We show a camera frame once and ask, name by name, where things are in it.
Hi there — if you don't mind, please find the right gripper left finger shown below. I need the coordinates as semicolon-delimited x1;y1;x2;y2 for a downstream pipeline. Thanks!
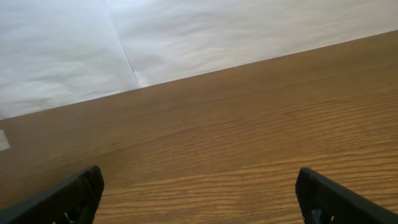
0;165;105;224

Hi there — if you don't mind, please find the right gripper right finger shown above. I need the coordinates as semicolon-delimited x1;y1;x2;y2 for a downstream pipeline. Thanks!
295;167;398;224

